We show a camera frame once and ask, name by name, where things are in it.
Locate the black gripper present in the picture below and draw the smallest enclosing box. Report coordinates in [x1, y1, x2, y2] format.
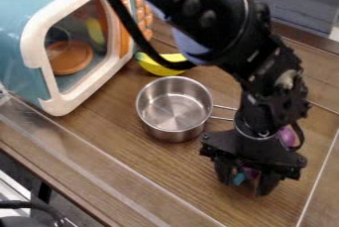
[200, 129, 307, 196]

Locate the purple toy eggplant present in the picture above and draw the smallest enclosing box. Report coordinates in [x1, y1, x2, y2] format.
[232, 127, 296, 185]

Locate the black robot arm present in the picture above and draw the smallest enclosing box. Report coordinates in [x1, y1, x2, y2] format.
[106, 0, 309, 196]

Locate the yellow toy banana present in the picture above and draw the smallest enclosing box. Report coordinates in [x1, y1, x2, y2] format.
[134, 52, 186, 76]

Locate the orange microwave turntable plate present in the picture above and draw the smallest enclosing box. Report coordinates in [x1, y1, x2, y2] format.
[46, 41, 93, 75]

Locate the blue toy microwave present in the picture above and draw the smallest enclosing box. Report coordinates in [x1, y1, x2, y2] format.
[0, 0, 154, 117]

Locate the silver pot with handle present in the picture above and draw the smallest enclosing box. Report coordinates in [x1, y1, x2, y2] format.
[134, 76, 236, 143]

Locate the black cable bottom left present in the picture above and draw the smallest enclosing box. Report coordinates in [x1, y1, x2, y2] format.
[0, 200, 68, 227]

